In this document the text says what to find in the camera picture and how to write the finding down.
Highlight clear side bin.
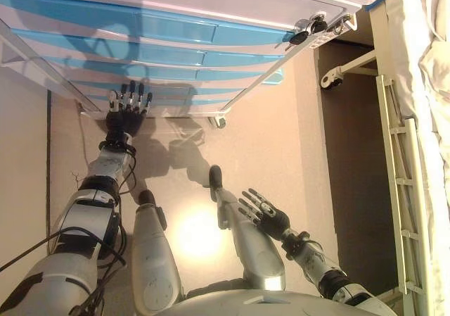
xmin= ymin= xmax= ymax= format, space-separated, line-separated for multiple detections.
xmin=0 ymin=18 xmax=103 ymax=115

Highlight black cart keys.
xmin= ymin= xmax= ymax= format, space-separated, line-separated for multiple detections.
xmin=287 ymin=11 xmax=330 ymax=50

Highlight left silver robot leg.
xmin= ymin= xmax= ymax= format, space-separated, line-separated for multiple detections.
xmin=129 ymin=188 xmax=184 ymax=314

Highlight right silver robot leg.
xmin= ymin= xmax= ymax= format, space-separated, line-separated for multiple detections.
xmin=208 ymin=165 xmax=286 ymax=293

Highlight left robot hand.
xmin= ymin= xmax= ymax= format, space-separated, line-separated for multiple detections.
xmin=105 ymin=80 xmax=154 ymax=138

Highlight blue-fronted cart drawer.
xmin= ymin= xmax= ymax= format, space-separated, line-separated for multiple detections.
xmin=64 ymin=57 xmax=274 ymax=84

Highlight blue waste bin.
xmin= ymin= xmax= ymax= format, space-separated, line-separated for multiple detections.
xmin=261 ymin=67 xmax=285 ymax=87

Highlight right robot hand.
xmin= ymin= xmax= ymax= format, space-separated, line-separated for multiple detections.
xmin=238 ymin=188 xmax=291 ymax=241

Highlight grey robot torso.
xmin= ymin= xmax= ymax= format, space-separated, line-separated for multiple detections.
xmin=159 ymin=289 xmax=399 ymax=316

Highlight silver robot leg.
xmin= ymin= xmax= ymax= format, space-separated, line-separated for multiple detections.
xmin=129 ymin=188 xmax=184 ymax=314
xmin=208 ymin=165 xmax=286 ymax=293

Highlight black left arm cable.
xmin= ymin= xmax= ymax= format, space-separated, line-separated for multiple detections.
xmin=0 ymin=146 xmax=139 ymax=316

